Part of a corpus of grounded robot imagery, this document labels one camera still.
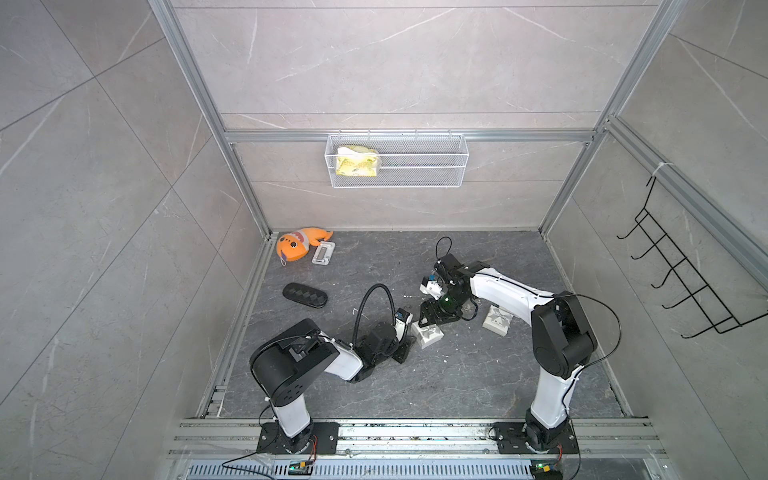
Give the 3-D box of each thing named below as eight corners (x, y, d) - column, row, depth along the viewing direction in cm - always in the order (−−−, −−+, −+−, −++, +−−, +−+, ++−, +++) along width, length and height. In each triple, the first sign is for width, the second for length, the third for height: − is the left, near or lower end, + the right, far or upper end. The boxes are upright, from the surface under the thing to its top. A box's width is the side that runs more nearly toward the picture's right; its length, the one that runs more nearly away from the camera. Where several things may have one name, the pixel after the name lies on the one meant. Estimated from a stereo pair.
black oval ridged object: (283, 297, 103) (279, 291, 100) (291, 285, 106) (288, 279, 103) (321, 311, 100) (319, 305, 97) (329, 298, 103) (327, 292, 100)
